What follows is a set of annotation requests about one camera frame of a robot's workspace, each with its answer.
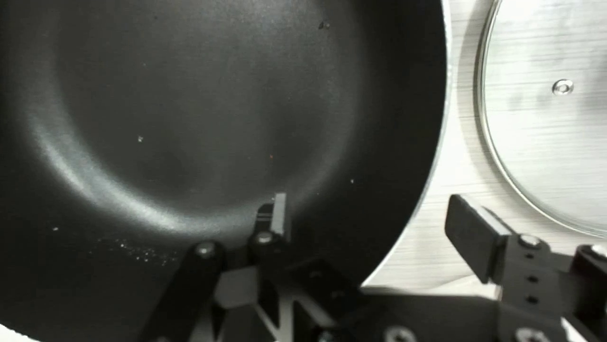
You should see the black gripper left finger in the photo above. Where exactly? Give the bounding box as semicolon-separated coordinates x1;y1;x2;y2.
137;194;353;342

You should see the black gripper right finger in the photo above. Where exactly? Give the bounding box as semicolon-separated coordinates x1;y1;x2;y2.
444;194;607;342

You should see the black cooking pot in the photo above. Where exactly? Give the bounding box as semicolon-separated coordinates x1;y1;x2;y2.
0;0;446;342

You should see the glass pot lid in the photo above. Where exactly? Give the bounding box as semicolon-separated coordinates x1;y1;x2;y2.
474;0;607;236

